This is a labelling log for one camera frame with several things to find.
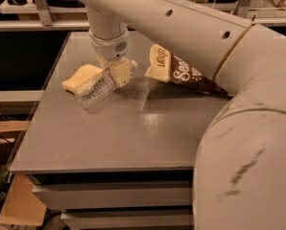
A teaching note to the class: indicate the grey drawer cabinet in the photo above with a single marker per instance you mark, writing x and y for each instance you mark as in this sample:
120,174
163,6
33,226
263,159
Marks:
137,200

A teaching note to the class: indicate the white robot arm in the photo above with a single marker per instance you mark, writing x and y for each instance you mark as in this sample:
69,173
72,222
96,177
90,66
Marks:
240,167

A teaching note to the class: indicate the brown sea salt chip bag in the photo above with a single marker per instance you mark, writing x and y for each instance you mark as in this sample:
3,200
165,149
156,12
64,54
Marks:
169,68

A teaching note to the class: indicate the metal shelf rail frame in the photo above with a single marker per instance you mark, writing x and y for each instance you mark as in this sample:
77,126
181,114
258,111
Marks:
36,15

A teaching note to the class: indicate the clear plastic water bottle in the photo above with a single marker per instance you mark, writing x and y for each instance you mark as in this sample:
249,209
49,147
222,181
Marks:
97,88

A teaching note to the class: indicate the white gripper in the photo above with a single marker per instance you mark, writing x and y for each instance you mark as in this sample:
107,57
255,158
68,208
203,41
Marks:
110,49

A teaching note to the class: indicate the brown cardboard box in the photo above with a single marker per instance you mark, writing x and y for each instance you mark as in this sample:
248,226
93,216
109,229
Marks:
22,210

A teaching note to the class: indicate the yellow sponge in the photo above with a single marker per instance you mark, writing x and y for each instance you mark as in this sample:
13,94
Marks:
84,73

